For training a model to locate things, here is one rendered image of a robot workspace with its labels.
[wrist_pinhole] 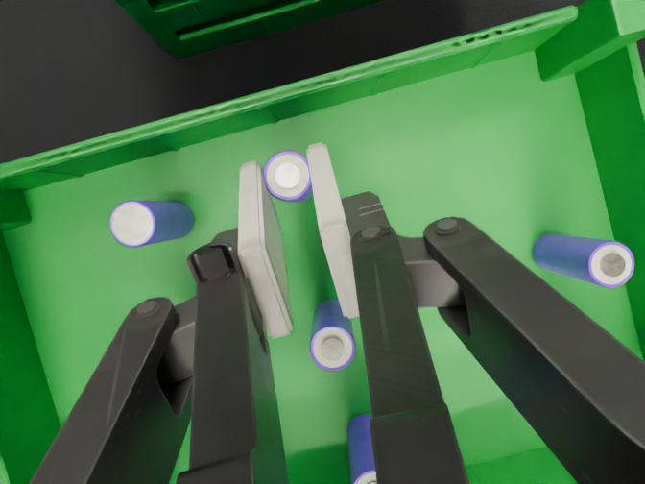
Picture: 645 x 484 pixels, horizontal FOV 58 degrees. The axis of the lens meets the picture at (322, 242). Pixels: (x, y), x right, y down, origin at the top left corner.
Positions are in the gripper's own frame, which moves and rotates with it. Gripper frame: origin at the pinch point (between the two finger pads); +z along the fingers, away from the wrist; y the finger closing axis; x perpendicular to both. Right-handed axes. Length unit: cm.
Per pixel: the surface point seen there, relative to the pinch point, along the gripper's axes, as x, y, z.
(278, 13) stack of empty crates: 1.8, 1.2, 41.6
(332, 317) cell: -5.9, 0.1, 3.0
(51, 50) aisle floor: 4, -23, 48
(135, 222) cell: 0.2, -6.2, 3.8
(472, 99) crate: -0.9, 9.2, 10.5
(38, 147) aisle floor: -5, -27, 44
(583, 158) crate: -4.7, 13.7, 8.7
